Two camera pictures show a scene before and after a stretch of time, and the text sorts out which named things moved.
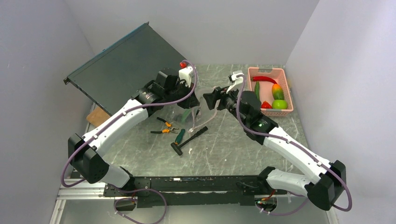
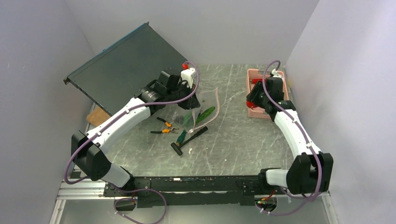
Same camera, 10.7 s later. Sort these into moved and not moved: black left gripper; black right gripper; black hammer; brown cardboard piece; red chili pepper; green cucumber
Moved: green cucumber; black right gripper
Not moved: black hammer; red chili pepper; black left gripper; brown cardboard piece
